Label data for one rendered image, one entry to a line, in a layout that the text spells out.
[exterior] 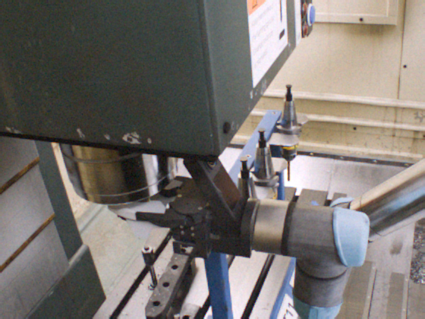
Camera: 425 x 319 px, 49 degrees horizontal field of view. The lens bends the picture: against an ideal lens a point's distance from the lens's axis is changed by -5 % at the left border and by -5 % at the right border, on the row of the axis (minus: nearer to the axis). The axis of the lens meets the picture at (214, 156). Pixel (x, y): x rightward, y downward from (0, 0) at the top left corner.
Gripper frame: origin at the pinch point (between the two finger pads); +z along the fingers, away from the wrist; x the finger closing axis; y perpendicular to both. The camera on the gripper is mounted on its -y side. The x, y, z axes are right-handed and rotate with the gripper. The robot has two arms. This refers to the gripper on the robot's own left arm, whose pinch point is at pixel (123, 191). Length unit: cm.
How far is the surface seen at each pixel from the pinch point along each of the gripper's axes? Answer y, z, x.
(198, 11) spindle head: -31.0, -18.3, -13.2
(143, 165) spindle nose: -8.9, -6.7, -5.1
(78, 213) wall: 78, 71, 76
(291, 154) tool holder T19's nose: 22, -17, 51
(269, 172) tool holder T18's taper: 13.4, -16.1, 29.4
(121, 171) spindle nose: -8.9, -4.5, -6.9
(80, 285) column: 61, 39, 28
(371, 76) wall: 19, -36, 98
